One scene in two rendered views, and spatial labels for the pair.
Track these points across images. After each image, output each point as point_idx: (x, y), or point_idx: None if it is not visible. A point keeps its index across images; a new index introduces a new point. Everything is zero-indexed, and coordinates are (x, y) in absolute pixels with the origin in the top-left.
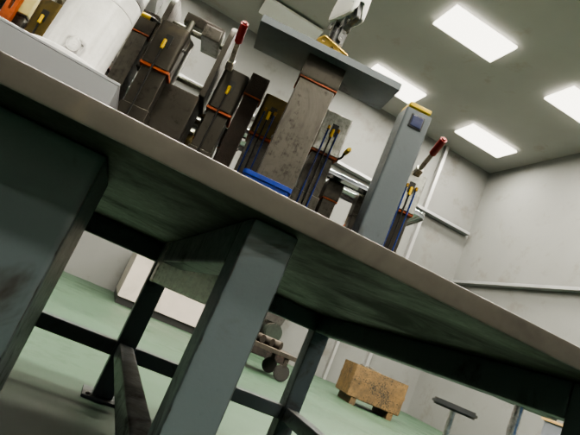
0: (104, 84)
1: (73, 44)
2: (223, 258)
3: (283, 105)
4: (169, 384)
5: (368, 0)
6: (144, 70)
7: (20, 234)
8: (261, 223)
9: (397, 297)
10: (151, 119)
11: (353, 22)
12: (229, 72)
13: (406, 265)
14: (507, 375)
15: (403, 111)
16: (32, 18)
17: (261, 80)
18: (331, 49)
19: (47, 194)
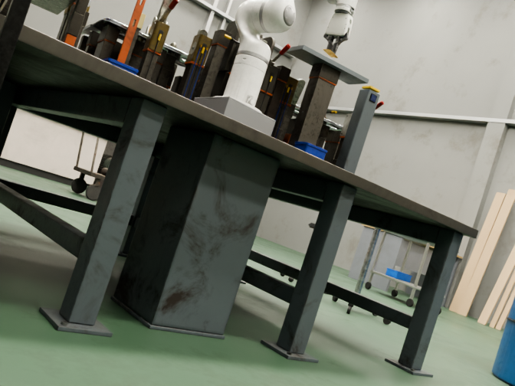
0: (270, 122)
1: (254, 102)
2: (320, 197)
3: (295, 82)
4: (306, 252)
5: (351, 25)
6: None
7: (254, 200)
8: (346, 185)
9: (378, 201)
10: None
11: (344, 40)
12: (270, 67)
13: (395, 195)
14: (406, 224)
15: (365, 90)
16: (154, 37)
17: (287, 70)
18: (336, 63)
19: (262, 181)
